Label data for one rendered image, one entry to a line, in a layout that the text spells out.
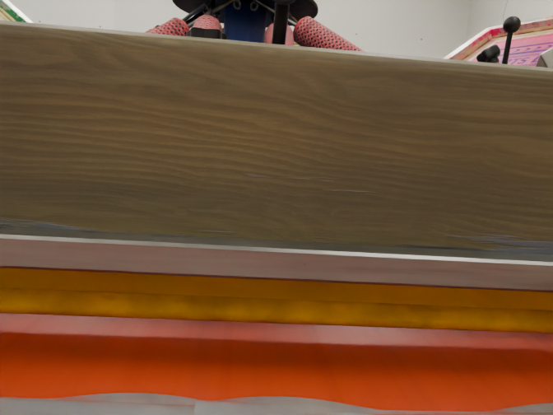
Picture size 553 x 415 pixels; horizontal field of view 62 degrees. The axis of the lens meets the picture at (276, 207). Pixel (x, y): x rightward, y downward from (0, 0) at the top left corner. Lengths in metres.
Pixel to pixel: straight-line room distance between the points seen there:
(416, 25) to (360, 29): 0.52
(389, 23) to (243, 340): 4.48
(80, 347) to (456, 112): 0.15
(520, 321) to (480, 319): 0.02
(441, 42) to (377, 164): 4.59
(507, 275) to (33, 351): 0.16
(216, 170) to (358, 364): 0.08
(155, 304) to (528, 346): 0.15
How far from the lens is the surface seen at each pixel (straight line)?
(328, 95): 0.16
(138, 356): 0.17
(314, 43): 0.86
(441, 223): 0.17
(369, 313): 0.18
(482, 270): 0.17
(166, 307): 0.18
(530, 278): 0.17
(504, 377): 0.18
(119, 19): 4.54
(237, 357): 0.17
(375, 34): 4.56
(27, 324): 0.20
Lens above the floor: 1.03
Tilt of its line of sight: 8 degrees down
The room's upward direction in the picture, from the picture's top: 4 degrees clockwise
